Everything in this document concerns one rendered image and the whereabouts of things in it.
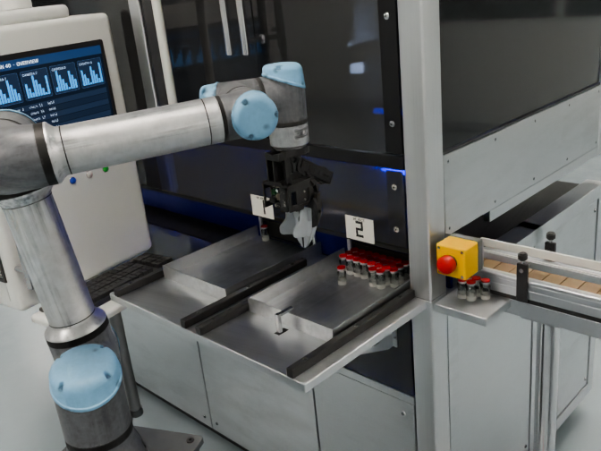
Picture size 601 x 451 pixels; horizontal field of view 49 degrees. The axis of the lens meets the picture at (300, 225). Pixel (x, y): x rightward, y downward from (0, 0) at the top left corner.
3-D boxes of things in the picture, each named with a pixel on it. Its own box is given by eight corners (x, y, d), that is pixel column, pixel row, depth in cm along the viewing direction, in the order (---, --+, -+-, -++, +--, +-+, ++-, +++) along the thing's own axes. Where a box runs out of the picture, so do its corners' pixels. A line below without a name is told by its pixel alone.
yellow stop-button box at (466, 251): (453, 261, 150) (453, 232, 147) (483, 268, 145) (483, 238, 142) (435, 274, 145) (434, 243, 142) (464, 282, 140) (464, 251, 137)
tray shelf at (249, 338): (247, 238, 203) (246, 233, 203) (444, 294, 156) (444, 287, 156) (110, 299, 172) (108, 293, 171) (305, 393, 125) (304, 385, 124)
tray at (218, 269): (258, 235, 199) (256, 225, 198) (322, 253, 182) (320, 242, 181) (164, 277, 177) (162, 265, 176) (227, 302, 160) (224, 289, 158)
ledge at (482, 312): (466, 287, 159) (466, 280, 158) (517, 301, 150) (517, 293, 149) (434, 310, 150) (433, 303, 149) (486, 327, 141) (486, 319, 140)
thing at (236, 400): (229, 279, 384) (207, 130, 354) (590, 409, 245) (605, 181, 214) (71, 357, 319) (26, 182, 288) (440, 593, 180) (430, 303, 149)
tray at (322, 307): (343, 259, 176) (342, 247, 175) (427, 283, 159) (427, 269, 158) (249, 310, 154) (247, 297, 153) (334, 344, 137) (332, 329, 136)
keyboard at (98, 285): (147, 257, 212) (145, 250, 212) (178, 263, 205) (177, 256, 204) (38, 311, 182) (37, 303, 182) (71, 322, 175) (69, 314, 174)
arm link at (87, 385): (62, 457, 110) (43, 387, 105) (63, 412, 122) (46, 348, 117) (135, 437, 113) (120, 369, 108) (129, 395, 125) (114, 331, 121)
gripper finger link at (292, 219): (277, 251, 134) (273, 208, 131) (297, 242, 138) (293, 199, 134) (288, 254, 132) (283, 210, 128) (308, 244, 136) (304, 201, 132)
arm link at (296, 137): (287, 117, 130) (318, 121, 125) (289, 140, 132) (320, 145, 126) (259, 126, 125) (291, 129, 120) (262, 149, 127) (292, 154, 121)
